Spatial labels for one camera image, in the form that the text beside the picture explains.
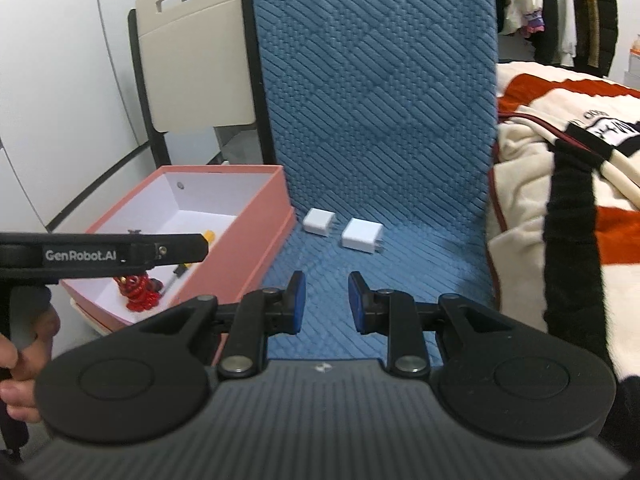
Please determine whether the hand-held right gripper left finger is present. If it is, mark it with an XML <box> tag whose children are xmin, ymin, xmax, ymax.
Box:
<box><xmin>135</xmin><ymin>270</ymin><xmax>307</xmax><ymax>379</ymax></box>

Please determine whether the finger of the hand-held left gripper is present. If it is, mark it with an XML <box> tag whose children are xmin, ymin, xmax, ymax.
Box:
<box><xmin>117</xmin><ymin>230</ymin><xmax>210</xmax><ymax>267</ymax></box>

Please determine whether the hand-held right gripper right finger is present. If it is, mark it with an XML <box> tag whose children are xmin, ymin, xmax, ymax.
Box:
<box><xmin>347</xmin><ymin>270</ymin><xmax>516</xmax><ymax>379</ymax></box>

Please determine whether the yellow screwdriver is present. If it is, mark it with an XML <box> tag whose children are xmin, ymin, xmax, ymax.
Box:
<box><xmin>162</xmin><ymin>230</ymin><xmax>217</xmax><ymax>292</ymax></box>

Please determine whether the red and black toy figure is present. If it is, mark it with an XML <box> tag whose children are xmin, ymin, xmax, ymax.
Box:
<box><xmin>114</xmin><ymin>272</ymin><xmax>165</xmax><ymax>314</ymax></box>

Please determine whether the pink cardboard box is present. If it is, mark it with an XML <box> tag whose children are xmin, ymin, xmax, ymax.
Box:
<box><xmin>60</xmin><ymin>165</ymin><xmax>298</xmax><ymax>367</ymax></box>

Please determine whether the white charger plug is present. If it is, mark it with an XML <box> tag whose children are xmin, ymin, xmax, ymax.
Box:
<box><xmin>341</xmin><ymin>217</ymin><xmax>386</xmax><ymax>256</ymax></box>
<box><xmin>302</xmin><ymin>207</ymin><xmax>337</xmax><ymax>239</ymax></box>

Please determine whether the person's left hand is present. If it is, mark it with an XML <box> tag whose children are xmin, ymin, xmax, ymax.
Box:
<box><xmin>0</xmin><ymin>304</ymin><xmax>57</xmax><ymax>424</ymax></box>

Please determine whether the blue textured chair cushion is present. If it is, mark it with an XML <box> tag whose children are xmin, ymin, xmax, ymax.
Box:
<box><xmin>240</xmin><ymin>0</ymin><xmax>501</xmax><ymax>361</ymax></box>

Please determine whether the red white black striped blanket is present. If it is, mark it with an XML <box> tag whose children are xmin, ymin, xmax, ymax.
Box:
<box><xmin>487</xmin><ymin>60</ymin><xmax>640</xmax><ymax>396</ymax></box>

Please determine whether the row of hanging clothes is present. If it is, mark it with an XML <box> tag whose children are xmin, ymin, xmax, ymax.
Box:
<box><xmin>492</xmin><ymin>0</ymin><xmax>621</xmax><ymax>79</ymax></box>

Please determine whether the cream chair with black frame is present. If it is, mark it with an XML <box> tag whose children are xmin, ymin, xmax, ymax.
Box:
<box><xmin>127</xmin><ymin>0</ymin><xmax>262</xmax><ymax>169</ymax></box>

